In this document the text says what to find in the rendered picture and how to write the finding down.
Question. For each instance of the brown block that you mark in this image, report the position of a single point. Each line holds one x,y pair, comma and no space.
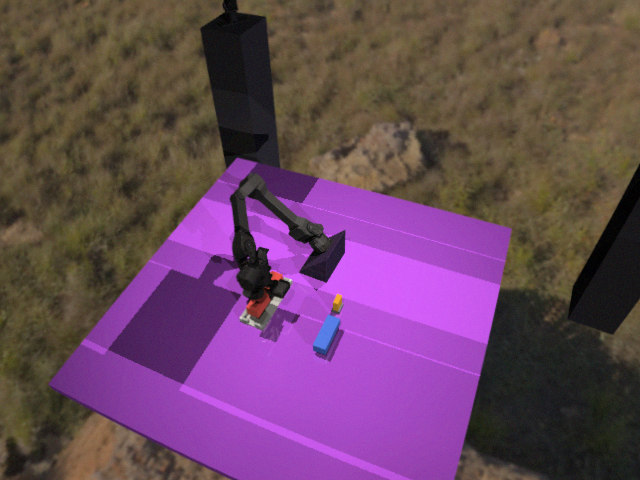
337,302

